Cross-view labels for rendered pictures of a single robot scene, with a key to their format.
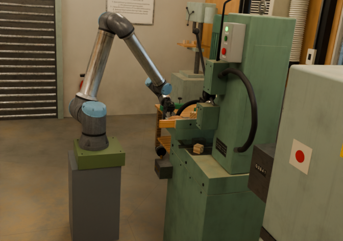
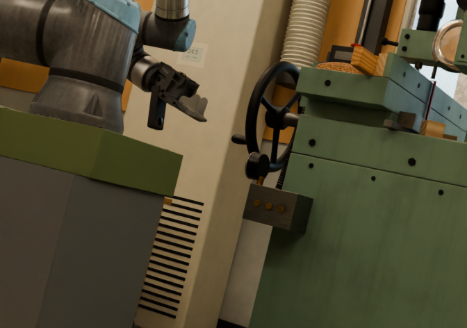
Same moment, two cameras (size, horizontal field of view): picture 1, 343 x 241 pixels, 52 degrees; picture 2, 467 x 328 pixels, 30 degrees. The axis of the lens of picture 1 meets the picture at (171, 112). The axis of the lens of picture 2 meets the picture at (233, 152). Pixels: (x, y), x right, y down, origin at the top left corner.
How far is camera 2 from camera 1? 1.74 m
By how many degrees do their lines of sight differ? 44
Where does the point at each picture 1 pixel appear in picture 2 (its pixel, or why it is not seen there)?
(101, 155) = (144, 145)
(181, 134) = (391, 94)
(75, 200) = (53, 292)
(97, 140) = (116, 102)
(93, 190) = (97, 263)
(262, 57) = not seen: outside the picture
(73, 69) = not seen: outside the picture
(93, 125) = (119, 51)
